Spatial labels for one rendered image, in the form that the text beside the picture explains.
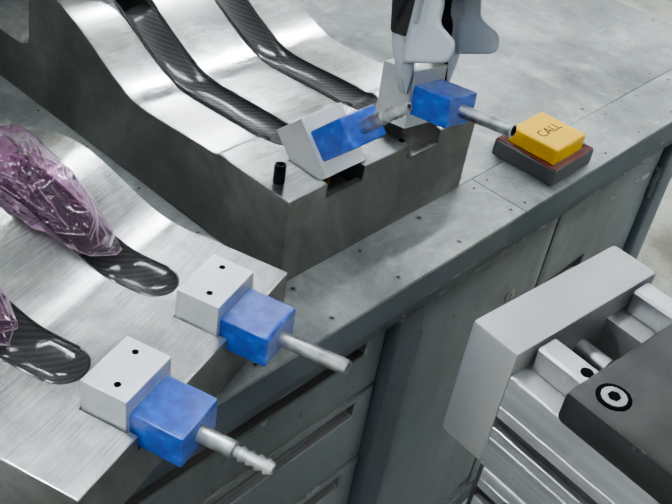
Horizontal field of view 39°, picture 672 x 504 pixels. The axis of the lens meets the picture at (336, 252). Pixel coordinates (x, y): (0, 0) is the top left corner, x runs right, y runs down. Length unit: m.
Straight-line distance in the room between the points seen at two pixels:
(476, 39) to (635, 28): 0.63
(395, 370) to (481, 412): 0.52
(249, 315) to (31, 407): 0.16
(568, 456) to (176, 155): 0.48
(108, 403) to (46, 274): 0.14
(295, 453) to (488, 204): 0.34
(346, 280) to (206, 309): 0.20
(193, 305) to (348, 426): 0.44
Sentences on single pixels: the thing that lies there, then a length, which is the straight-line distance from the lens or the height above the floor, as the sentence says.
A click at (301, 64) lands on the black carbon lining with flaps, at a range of 1.00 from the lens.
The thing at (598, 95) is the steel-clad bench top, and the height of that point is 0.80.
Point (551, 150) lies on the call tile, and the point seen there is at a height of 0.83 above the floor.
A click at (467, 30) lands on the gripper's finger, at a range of 0.88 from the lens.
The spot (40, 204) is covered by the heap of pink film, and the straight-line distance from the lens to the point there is 0.74.
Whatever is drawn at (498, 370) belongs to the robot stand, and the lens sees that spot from 0.53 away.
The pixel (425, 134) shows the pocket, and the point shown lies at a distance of 0.93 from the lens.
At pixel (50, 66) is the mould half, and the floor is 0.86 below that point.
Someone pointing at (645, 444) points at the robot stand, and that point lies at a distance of 0.44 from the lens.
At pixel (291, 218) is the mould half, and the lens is 0.78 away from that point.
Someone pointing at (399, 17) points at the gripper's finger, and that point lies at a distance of 0.83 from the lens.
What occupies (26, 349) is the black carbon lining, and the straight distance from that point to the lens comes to 0.69.
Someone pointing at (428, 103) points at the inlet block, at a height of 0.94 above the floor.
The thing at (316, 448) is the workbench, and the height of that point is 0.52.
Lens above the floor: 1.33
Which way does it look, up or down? 38 degrees down
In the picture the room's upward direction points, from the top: 10 degrees clockwise
